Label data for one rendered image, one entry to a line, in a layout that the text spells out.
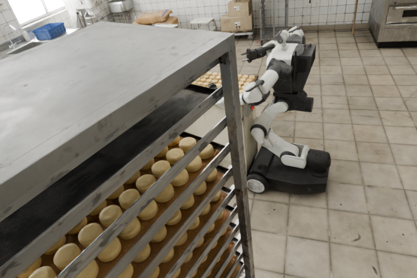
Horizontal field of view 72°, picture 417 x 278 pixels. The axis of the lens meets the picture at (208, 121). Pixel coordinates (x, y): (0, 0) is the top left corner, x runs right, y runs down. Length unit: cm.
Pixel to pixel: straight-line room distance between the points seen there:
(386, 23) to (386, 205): 321
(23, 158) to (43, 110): 12
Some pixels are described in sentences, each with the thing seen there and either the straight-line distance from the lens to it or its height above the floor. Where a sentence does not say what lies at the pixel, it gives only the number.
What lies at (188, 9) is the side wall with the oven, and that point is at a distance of 656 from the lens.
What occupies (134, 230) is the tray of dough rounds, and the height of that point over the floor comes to 151.
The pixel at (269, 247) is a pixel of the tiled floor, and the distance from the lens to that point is 237.
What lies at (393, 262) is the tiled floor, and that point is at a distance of 248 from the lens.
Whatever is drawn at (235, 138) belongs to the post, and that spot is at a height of 154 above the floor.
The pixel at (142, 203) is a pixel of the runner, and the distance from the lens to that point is 60.
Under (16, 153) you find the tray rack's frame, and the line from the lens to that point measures 44.
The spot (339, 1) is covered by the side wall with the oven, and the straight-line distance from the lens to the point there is 616.
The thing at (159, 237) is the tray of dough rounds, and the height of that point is 142.
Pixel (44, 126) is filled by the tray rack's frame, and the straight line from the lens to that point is 47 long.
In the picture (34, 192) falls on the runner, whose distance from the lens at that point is 46.
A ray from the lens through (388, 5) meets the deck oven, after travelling 525.
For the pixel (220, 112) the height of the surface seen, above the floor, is 75.
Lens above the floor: 202
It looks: 34 degrees down
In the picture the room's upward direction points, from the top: 9 degrees counter-clockwise
